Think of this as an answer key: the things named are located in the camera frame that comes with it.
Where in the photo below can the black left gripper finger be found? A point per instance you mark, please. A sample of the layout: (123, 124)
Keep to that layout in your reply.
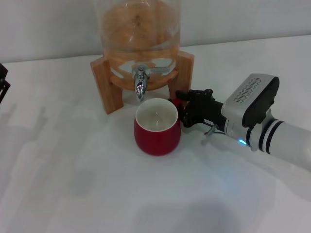
(3, 82)

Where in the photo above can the red cup with white inside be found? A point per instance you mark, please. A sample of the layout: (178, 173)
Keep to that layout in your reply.
(155, 140)

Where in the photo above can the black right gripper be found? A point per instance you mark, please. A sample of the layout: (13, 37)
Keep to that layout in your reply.
(206, 111)

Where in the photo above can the wooden dispenser stand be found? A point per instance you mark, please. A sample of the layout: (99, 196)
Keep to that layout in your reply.
(111, 92)

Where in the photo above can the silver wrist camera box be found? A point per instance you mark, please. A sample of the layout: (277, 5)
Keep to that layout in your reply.
(252, 99)

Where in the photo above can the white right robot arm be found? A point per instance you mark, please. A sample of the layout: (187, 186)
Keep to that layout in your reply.
(286, 138)

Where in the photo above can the chrome faucet with lever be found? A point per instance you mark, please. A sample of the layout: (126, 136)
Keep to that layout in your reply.
(140, 87)

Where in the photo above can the clear glass water dispenser jar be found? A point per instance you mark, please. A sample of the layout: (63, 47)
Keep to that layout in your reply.
(138, 29)

